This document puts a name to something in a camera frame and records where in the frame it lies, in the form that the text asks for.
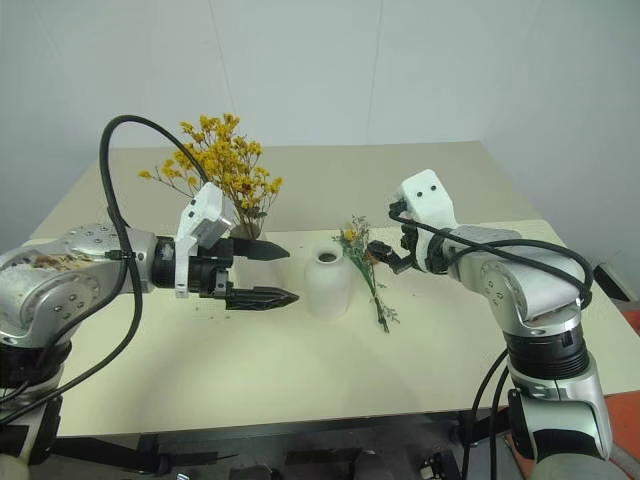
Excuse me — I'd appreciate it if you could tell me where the orange red object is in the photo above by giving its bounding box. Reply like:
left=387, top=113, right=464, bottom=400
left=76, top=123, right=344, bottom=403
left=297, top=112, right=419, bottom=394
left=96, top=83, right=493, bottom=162
left=622, top=308, right=640, bottom=344

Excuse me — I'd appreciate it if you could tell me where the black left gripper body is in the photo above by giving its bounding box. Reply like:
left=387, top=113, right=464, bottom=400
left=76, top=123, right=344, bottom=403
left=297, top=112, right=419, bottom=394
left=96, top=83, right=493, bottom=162
left=188, top=238, right=235, bottom=301

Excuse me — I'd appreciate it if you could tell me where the small green purple flower bouquet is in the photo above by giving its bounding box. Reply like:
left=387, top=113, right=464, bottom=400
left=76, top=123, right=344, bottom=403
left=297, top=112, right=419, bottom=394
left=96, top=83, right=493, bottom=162
left=331, top=214, right=401, bottom=334

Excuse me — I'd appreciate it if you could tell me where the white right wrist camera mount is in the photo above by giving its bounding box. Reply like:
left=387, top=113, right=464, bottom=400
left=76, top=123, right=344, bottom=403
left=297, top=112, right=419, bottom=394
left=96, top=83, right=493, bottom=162
left=397, top=169, right=459, bottom=274

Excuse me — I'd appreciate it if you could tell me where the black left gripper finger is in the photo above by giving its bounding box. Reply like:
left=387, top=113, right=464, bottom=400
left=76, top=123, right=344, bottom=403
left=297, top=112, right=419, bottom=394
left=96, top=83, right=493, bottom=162
left=232, top=238, right=291, bottom=262
left=223, top=285, right=301, bottom=313

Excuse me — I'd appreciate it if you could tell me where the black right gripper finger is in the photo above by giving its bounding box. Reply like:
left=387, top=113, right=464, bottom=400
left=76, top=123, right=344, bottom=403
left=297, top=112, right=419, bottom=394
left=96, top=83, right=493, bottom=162
left=366, top=240, right=401, bottom=262
left=386, top=251, right=417, bottom=276

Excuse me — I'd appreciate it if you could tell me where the black hanging cable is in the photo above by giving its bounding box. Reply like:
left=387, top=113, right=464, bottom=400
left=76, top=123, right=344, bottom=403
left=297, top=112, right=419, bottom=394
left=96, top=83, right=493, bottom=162
left=468, top=347, right=512, bottom=480

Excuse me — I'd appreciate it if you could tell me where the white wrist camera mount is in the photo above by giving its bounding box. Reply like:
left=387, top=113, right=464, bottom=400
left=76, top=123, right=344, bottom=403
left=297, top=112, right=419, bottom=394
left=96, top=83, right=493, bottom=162
left=174, top=181, right=237, bottom=300
left=397, top=169, right=459, bottom=274

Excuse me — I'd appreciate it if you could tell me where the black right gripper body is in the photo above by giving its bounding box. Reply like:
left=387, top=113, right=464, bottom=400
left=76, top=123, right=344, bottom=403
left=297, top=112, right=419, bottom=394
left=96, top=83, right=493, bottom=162
left=398, top=221, right=428, bottom=274

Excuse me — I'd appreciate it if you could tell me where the black table frame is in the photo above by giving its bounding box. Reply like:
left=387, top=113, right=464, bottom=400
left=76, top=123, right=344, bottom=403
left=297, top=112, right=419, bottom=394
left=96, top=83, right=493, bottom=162
left=49, top=407, right=511, bottom=480

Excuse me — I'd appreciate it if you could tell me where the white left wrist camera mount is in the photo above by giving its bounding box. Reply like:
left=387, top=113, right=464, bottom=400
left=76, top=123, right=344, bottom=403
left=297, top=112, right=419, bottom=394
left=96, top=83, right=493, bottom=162
left=174, top=181, right=237, bottom=300

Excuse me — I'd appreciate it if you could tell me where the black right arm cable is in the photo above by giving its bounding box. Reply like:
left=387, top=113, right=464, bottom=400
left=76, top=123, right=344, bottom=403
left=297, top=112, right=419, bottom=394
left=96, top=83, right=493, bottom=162
left=388, top=198, right=595, bottom=307

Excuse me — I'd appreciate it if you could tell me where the yellow dried flower bouquet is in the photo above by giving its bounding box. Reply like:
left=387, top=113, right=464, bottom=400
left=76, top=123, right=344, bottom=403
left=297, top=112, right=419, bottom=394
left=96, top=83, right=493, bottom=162
left=138, top=113, right=285, bottom=236

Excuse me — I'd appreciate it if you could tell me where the black flat object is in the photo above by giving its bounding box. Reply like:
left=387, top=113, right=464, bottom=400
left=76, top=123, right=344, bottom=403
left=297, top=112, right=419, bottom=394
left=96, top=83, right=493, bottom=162
left=593, top=261, right=634, bottom=302

